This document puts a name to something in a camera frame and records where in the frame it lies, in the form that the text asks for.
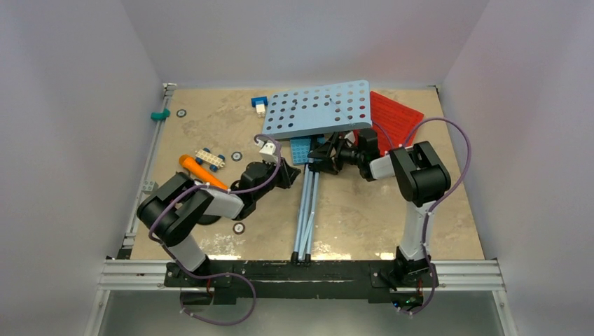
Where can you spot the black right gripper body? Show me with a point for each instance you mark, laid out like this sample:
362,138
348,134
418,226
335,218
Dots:
349,155

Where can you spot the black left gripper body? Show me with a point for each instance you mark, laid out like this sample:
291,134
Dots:
280,179

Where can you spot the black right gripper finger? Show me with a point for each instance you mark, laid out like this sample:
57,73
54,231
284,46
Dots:
323,151
326,164

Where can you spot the light blue music stand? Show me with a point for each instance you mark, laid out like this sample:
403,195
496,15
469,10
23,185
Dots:
308,118

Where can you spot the orange toy microphone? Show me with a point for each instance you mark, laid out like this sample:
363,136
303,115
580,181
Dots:
189,163

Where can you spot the black microphone stand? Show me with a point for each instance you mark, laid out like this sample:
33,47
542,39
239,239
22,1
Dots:
208,219

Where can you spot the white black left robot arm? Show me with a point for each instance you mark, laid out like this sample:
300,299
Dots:
175,208

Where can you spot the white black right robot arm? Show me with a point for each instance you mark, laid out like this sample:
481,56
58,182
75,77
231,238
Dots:
422,179

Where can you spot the light blue building baseplate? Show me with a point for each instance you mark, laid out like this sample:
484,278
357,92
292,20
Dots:
300,147

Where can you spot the toy brick car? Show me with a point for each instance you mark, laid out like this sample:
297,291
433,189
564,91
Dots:
206,157

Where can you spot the blue and white brick stack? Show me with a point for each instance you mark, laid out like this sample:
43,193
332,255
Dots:
260,104

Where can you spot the teal curved block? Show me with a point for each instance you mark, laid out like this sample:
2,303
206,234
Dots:
160,116

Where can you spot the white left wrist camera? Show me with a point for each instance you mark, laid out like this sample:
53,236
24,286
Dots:
268,149

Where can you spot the black ring marker front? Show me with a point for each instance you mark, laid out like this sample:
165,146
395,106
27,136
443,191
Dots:
239,228

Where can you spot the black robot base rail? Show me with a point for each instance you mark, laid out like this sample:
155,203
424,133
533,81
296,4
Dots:
375,281

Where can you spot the aluminium left edge rail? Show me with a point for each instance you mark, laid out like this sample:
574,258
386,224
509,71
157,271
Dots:
132,224

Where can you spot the grey post on red brick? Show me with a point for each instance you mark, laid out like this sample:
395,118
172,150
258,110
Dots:
149,187

